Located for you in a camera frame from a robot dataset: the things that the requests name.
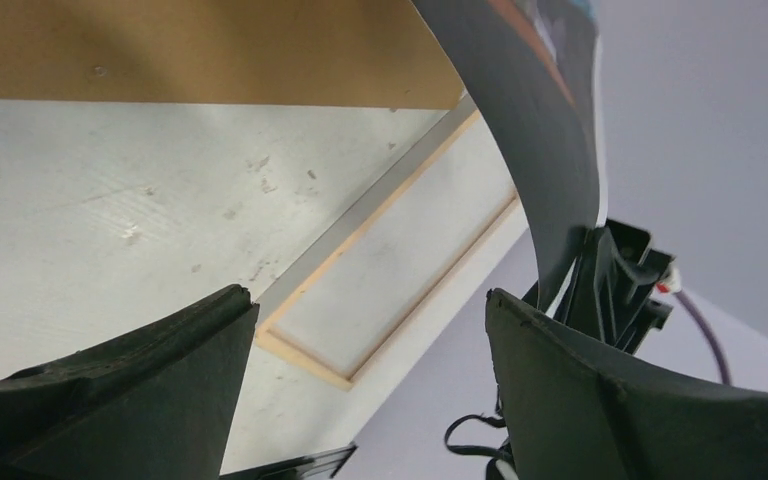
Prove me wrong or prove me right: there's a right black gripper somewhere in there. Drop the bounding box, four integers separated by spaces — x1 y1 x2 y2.
551 219 675 354

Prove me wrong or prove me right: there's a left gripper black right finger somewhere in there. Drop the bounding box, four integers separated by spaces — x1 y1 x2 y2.
485 289 768 479

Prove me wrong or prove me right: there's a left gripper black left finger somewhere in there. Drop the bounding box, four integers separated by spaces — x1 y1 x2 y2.
0 284 259 479

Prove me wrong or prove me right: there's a white wooden picture frame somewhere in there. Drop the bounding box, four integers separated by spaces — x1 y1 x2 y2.
256 97 525 390

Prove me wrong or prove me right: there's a printed colour photo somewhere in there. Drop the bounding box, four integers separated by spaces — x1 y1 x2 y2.
414 0 603 313

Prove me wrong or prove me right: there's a brown cardboard backing board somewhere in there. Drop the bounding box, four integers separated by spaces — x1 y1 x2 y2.
0 1 462 110

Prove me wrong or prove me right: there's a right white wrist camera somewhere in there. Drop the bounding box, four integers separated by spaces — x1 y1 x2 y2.
655 262 682 294

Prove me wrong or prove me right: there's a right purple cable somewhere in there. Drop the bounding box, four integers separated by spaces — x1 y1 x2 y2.
675 288 733 387

